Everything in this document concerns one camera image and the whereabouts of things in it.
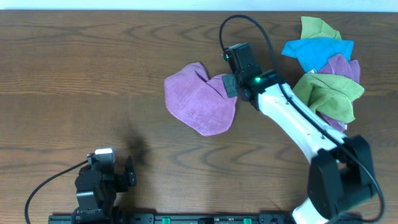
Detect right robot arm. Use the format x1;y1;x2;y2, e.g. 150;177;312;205
222;71;380;223

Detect purple microfiber cloth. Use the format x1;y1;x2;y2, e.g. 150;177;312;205
164;62;238;136

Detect purple cloth in pile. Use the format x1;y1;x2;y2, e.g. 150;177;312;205
319;54;361;83

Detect green cloth at back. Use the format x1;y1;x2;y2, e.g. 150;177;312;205
300;16;341;40

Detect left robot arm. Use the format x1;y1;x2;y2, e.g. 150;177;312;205
71;154;137;224

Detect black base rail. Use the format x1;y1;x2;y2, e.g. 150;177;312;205
48;212;296;224

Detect green cloth in front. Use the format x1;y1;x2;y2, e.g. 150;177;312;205
293;73;364;123

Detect blue microfiber cloth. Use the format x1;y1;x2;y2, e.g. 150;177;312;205
281;37;354;73

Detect green cloth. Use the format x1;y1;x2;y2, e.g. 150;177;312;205
300;16;341;40
293;73;364;123

